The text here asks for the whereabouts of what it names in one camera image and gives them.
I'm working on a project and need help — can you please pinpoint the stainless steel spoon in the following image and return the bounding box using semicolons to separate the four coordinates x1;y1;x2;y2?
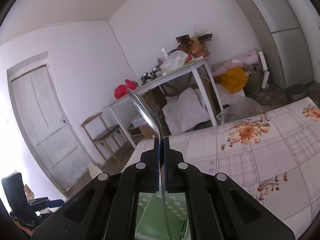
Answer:
127;89;172;239

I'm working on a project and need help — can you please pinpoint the mint green utensil caddy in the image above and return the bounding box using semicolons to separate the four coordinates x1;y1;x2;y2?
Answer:
135;192;188;239

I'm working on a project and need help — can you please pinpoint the white sack under table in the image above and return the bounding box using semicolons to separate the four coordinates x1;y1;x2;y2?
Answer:
162;88;210;135

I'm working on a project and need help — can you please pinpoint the wooden chair dark seat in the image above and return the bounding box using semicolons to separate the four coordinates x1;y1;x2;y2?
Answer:
80;112;121;163

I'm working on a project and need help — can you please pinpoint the red plastic bag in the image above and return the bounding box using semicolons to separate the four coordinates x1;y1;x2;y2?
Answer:
114;79;138;99

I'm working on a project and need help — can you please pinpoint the white side table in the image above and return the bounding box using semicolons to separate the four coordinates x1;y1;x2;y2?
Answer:
104;57;223;148

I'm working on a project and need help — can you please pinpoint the white plastic bag on table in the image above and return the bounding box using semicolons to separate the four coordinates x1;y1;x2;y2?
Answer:
160;50;188;73

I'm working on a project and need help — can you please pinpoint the floral plaid tablecloth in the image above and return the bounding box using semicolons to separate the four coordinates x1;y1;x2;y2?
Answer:
121;97;320;239

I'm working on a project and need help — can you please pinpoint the white door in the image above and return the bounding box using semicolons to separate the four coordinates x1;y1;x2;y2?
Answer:
11;65;92;193

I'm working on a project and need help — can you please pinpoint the silver refrigerator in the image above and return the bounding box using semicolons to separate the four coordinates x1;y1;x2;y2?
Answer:
236;0;313;89

